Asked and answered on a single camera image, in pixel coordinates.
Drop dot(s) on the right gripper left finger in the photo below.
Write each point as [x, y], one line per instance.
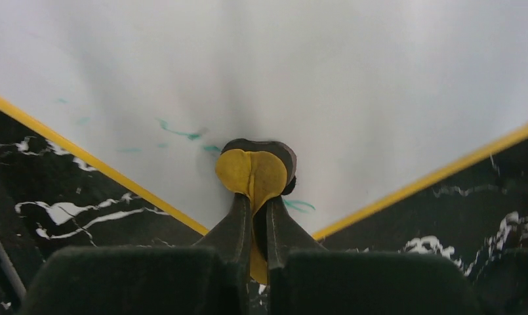
[208, 277]

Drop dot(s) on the yellow and black eraser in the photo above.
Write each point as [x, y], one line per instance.
[258, 174]

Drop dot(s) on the yellow framed whiteboard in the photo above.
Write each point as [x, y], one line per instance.
[370, 95]

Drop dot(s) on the black marble pattern mat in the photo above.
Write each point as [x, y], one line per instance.
[50, 199]

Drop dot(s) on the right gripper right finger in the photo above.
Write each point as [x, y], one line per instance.
[305, 278]

